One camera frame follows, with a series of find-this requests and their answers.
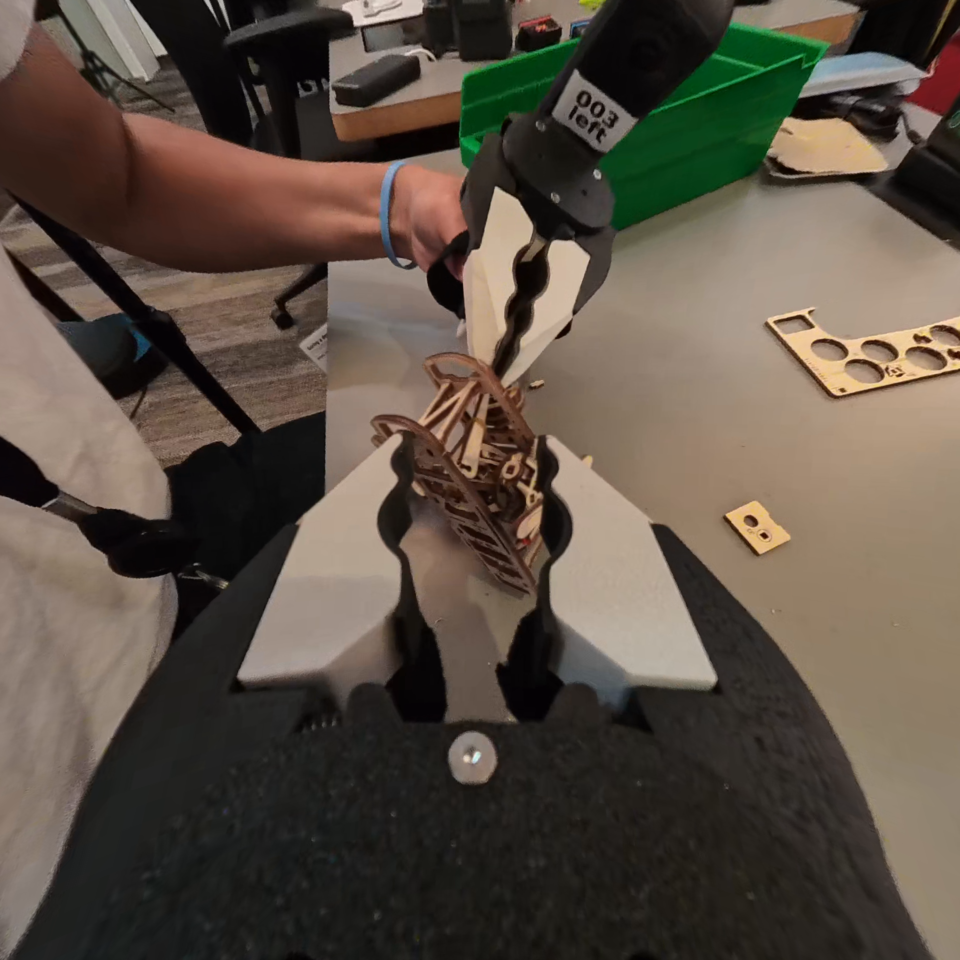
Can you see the black office chair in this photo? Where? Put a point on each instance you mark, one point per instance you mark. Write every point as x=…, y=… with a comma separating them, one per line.
x=285, y=37

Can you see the red and black battery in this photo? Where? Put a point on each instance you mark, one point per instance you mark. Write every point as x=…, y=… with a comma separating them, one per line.
x=538, y=36

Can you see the wooden model airplane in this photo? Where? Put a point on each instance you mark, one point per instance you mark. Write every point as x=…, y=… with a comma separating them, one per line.
x=465, y=450

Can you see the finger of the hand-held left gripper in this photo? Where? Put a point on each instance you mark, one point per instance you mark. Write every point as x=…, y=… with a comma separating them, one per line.
x=487, y=285
x=562, y=292

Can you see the black device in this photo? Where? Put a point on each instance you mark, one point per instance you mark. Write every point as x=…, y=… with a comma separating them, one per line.
x=480, y=30

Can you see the person's left forearm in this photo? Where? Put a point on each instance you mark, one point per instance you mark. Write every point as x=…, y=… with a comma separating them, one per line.
x=187, y=187

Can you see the punched-out plywood sheet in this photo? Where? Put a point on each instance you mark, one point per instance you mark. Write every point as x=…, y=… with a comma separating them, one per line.
x=898, y=373

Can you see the green plastic bin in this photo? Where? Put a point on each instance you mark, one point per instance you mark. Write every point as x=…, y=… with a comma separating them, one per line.
x=712, y=135

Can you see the black oblong case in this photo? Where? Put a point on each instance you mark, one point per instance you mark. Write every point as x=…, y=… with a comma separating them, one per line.
x=375, y=81

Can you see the small rectangular plywood piece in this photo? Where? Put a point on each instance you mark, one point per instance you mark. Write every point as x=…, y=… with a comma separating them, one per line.
x=757, y=529

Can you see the white paper label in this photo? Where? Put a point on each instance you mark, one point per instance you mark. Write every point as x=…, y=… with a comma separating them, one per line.
x=315, y=346

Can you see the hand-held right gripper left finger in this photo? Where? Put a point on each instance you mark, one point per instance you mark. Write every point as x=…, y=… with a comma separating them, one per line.
x=330, y=592

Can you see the person's left hand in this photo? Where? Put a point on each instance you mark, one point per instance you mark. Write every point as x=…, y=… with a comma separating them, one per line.
x=431, y=210

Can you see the grey foam pad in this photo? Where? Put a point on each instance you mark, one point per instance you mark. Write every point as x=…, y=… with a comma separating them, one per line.
x=862, y=75

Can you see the wooden-edged table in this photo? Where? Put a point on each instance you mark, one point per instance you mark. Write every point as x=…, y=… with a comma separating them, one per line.
x=390, y=116

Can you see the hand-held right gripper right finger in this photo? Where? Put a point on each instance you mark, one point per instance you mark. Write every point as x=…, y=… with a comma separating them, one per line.
x=630, y=592

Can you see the blue wristband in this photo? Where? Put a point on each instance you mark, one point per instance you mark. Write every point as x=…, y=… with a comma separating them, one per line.
x=386, y=217

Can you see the dark cloth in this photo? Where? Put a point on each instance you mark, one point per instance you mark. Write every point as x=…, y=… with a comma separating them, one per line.
x=247, y=487

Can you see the brown cardboard piece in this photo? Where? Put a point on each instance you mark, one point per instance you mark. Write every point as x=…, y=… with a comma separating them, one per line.
x=825, y=150

